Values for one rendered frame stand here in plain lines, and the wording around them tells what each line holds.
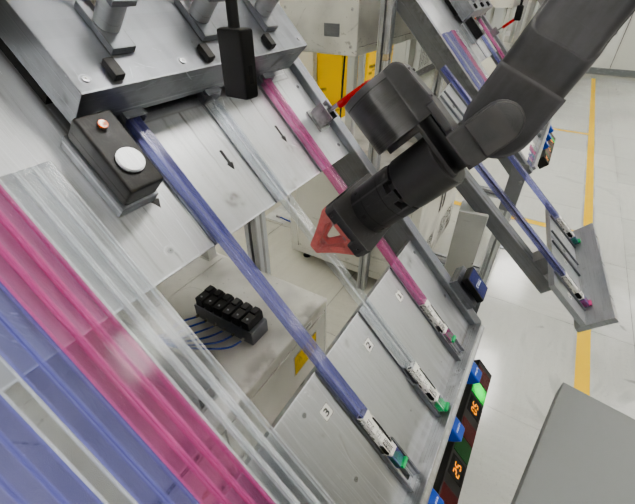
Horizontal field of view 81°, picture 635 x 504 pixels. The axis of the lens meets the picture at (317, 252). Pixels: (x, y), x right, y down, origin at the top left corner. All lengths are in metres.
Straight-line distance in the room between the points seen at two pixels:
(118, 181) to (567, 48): 0.36
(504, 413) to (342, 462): 1.13
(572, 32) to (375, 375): 0.39
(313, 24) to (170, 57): 1.13
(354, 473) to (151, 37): 0.50
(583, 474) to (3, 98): 0.87
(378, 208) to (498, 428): 1.21
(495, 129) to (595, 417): 0.63
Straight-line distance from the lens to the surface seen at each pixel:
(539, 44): 0.35
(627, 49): 8.02
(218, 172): 0.46
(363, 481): 0.48
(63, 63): 0.39
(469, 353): 0.66
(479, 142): 0.34
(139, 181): 0.36
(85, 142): 0.38
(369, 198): 0.39
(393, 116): 0.36
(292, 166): 0.53
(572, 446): 0.80
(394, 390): 0.53
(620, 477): 0.81
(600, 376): 1.84
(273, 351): 0.77
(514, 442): 1.50
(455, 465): 0.64
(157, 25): 0.47
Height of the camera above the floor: 1.21
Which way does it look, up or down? 36 degrees down
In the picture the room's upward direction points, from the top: straight up
